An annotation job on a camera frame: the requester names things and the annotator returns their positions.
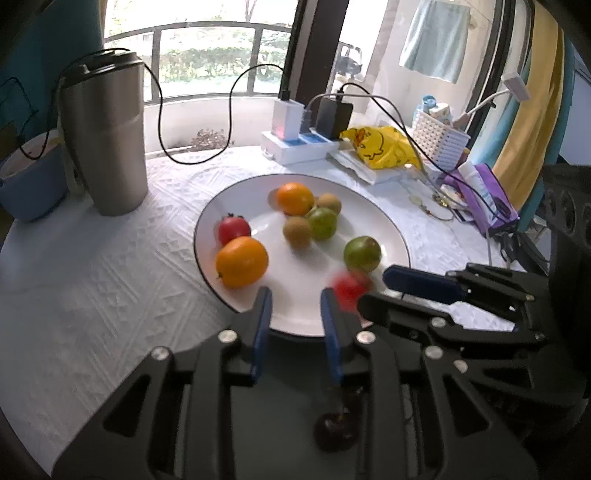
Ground white woven basket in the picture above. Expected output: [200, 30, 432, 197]
[411, 111, 472, 171]

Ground purple pouch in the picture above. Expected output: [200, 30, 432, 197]
[455, 162, 520, 236]

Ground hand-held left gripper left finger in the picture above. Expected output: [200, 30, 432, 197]
[53, 287, 272, 480]

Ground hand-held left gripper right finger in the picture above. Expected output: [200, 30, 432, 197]
[321, 288, 539, 480]

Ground blue bowl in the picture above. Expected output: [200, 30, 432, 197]
[0, 131, 70, 222]

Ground light blue hanging towel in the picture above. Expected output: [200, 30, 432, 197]
[399, 0, 472, 84]

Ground yellow curtain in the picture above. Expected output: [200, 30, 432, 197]
[492, 9, 566, 208]

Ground green citrus with orange tint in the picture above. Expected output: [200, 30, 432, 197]
[343, 236, 382, 273]

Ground yellow duck print bag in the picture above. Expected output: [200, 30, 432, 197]
[340, 126, 423, 171]

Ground orange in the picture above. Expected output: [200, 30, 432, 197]
[215, 236, 269, 289]
[276, 183, 315, 217]

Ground black charger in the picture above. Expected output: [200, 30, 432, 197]
[315, 96, 354, 139]

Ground teal curtain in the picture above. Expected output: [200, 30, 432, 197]
[0, 0, 105, 139]

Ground balcony railing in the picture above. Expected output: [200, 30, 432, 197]
[104, 23, 296, 102]

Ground red tomato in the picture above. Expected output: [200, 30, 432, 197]
[217, 213, 252, 247]
[331, 271, 374, 312]

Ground white desk lamp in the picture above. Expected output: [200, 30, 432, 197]
[455, 71, 532, 132]

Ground dark purple plum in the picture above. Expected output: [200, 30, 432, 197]
[313, 406, 363, 453]

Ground small brown round fruit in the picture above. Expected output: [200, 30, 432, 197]
[315, 193, 342, 215]
[283, 217, 313, 250]

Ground white charger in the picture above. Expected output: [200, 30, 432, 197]
[272, 98, 305, 141]

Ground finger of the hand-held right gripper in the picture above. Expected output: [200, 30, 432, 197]
[382, 262, 546, 322]
[357, 294, 549, 366]

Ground white tube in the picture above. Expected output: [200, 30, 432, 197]
[457, 161, 499, 213]

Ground dark sliding door frame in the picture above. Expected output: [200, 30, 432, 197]
[284, 0, 352, 100]

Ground black charging cable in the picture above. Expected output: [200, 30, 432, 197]
[307, 82, 513, 232]
[0, 47, 293, 166]

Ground white folded cloth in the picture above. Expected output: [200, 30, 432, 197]
[332, 150, 416, 185]

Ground round grey glass turntable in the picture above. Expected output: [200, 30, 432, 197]
[228, 330, 462, 480]

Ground white plate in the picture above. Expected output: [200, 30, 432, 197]
[193, 174, 411, 337]

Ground white power strip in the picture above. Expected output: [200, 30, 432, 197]
[260, 129, 340, 165]

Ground stainless steel tumbler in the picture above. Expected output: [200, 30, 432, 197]
[58, 50, 149, 217]

